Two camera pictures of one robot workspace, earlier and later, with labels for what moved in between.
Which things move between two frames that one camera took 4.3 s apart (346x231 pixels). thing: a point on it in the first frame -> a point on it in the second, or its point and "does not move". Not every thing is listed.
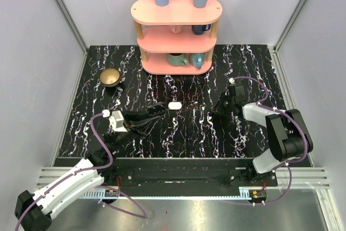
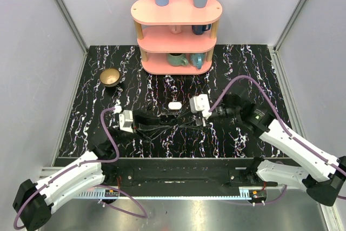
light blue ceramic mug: x=197 y=59 does not move
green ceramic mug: x=177 y=59 does not move
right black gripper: x=218 y=108 -> x=200 y=123
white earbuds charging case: x=174 y=105 does not move
